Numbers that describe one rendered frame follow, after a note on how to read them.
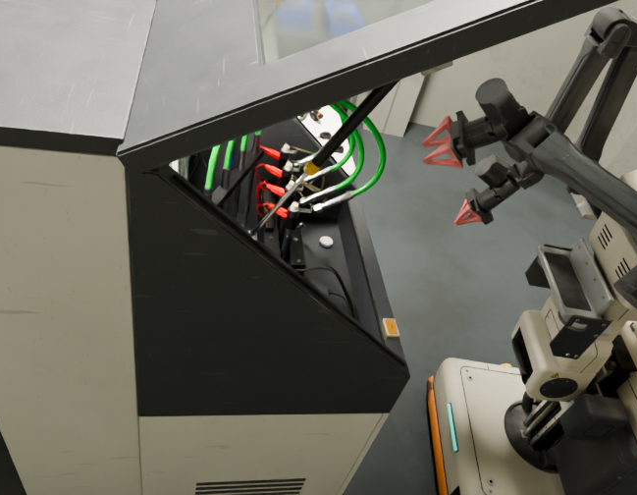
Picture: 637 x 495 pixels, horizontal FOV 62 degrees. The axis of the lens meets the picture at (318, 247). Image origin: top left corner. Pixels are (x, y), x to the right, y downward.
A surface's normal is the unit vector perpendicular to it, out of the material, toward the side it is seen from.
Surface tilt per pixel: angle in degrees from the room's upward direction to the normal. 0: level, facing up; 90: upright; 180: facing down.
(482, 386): 0
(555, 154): 48
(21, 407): 90
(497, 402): 0
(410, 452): 0
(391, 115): 90
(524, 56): 90
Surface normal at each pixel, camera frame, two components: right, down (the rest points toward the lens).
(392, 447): 0.20, -0.71
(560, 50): -0.04, 0.68
